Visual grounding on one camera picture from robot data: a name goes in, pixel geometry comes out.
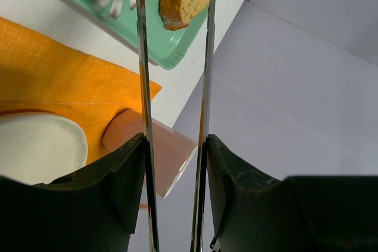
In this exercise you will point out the round ceramic plate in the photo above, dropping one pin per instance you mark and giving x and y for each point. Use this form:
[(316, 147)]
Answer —
[(39, 147)]

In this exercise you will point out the pink cup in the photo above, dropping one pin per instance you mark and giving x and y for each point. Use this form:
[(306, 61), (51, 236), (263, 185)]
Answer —
[(172, 150)]

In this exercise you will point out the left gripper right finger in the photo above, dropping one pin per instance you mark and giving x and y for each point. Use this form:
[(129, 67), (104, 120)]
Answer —
[(253, 211)]

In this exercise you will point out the orange cartoon placemat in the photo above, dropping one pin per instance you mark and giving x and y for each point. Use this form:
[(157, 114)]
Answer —
[(39, 74)]

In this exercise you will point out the green floral tray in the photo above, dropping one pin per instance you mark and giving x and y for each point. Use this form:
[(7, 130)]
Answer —
[(119, 19)]

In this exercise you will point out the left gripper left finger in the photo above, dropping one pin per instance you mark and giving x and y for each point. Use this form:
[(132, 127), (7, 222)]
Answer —
[(92, 209)]

